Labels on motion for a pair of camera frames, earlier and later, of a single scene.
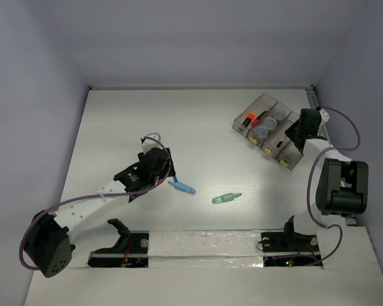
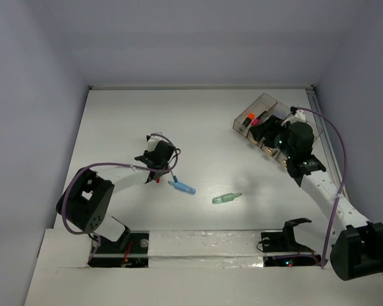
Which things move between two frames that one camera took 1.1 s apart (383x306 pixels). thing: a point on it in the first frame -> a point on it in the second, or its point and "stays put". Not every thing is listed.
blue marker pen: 182,187 stays put
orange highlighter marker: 251,116 stays put
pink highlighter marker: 255,122 stays put
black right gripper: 290,131 -> 272,124
